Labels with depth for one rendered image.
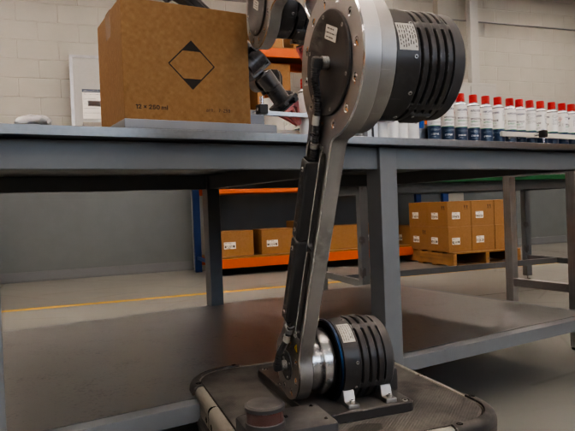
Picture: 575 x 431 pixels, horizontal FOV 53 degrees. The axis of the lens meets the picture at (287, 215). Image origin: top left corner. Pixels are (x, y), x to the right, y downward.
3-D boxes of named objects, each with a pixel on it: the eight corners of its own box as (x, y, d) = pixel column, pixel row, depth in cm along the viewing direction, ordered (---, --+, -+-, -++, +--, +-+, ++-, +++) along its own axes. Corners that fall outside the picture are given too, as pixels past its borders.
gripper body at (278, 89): (283, 102, 196) (270, 84, 194) (299, 97, 188) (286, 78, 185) (271, 113, 194) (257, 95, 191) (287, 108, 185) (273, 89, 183)
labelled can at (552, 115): (560, 146, 260) (559, 101, 260) (548, 146, 261) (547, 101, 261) (556, 147, 266) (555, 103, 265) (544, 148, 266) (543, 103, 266)
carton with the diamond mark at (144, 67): (214, 138, 159) (210, 40, 158) (251, 126, 138) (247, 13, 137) (101, 136, 144) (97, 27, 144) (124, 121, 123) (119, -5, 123)
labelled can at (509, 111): (509, 146, 252) (507, 99, 252) (519, 145, 248) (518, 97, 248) (501, 146, 250) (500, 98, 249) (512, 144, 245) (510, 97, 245)
